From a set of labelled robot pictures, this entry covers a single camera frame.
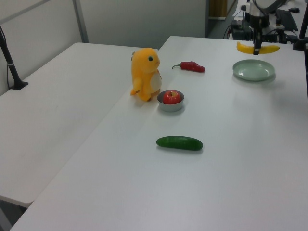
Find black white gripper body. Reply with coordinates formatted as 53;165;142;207
247;4;270;28

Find yellow plastic banana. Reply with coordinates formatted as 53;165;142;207
236;41;281;55

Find pale green plastic plate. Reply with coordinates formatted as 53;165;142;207
232;59;276;81

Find black electronics box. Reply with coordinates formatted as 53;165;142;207
263;24;285;43

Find black clamp stand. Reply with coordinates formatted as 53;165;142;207
292;14;308;51

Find yellow wooden panel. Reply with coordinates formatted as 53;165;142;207
208;0;228;19

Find red chili pepper toy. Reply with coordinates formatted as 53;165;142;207
171;61;206;73

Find red toy apple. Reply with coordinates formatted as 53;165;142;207
162;90;181;105

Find grey metal bowl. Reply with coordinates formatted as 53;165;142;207
157;90;185;113

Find orange plush toy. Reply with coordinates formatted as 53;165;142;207
130;47;162;102

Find green toy cucumber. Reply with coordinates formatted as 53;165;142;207
156;136;204;151

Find grey partition post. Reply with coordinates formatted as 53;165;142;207
72;0;90;44

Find black camera stand pole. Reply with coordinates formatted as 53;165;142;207
0;25;29;90

